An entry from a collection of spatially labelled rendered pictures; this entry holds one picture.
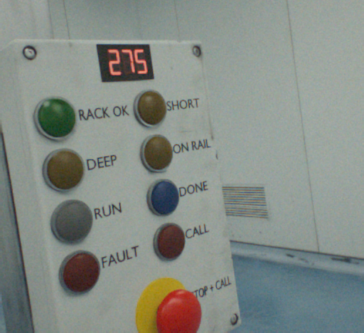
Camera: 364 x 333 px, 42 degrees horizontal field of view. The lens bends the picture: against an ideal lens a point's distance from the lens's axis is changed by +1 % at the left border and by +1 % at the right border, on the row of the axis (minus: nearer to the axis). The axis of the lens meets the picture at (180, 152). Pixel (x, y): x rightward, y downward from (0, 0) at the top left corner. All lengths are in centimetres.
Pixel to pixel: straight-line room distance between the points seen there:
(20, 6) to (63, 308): 23
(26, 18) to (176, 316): 26
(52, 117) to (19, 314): 17
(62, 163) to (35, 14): 14
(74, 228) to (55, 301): 5
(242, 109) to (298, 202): 86
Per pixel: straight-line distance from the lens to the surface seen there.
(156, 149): 37
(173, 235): 38
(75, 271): 34
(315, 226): 358
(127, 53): 37
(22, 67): 33
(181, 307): 37
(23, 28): 41
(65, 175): 33
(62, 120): 33
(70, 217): 33
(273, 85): 361
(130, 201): 36
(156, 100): 37
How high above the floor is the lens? 114
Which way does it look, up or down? 3 degrees down
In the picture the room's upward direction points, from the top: 8 degrees counter-clockwise
